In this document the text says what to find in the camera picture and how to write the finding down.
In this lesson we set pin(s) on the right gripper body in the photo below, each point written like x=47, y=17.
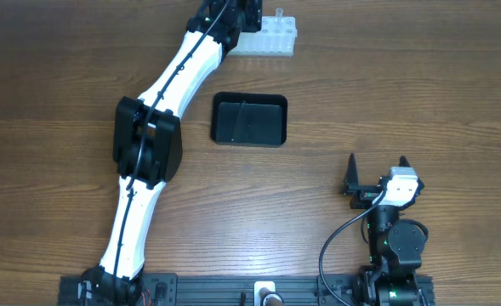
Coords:
x=367, y=196

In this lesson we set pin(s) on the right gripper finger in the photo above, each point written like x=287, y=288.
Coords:
x=404, y=162
x=351, y=178

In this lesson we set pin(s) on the black tray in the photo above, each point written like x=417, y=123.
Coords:
x=263, y=127

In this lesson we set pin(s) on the white test tube rack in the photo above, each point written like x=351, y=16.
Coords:
x=271, y=44

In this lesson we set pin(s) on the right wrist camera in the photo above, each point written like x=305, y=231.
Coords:
x=401, y=187

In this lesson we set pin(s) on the mounting rail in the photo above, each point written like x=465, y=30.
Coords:
x=216, y=291

